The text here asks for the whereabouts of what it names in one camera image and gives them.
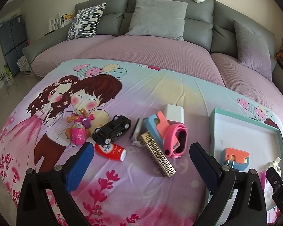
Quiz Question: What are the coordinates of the pink seat cover left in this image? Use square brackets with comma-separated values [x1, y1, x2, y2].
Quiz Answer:
[32, 35, 224, 86]

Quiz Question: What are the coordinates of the cream hair claw clip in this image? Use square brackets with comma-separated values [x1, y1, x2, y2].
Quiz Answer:
[268, 157, 281, 176]

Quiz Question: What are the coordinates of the black white patterned pillow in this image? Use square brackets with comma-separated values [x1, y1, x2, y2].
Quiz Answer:
[66, 3, 106, 40]

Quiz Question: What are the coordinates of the pink puppy toy figure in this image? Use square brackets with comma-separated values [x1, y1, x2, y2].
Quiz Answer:
[65, 109, 95, 146]

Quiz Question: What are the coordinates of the gold patterned lighter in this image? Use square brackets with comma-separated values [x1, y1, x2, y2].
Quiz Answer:
[138, 132, 176, 178]

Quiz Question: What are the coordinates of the grey purple pillow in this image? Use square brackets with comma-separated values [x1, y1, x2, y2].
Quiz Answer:
[233, 20, 272, 81]

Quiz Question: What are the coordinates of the white charger plug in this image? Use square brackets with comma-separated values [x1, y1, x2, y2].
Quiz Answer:
[163, 104, 185, 124]

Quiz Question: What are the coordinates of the teal rimmed white tray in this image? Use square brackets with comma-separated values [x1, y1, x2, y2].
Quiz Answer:
[206, 108, 283, 211]

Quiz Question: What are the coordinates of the dark blue cabinet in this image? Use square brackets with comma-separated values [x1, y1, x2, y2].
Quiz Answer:
[0, 14, 28, 76]

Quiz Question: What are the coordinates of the pink seat cover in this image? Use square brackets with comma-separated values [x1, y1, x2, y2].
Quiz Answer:
[211, 53, 283, 125]
[32, 35, 224, 86]

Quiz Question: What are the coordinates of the pink seat cover right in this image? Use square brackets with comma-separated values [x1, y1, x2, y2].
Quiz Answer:
[211, 53, 283, 125]

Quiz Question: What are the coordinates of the red white tube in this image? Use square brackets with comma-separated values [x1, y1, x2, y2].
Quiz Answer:
[95, 143, 127, 162]

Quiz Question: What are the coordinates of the grey sofa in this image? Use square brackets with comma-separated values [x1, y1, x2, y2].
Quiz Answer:
[23, 0, 283, 101]

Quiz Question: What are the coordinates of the cartoon print cloth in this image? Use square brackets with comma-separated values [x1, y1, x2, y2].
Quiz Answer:
[0, 59, 283, 225]

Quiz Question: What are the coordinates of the black toy car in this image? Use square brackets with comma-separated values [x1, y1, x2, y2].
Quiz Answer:
[92, 115, 131, 145]

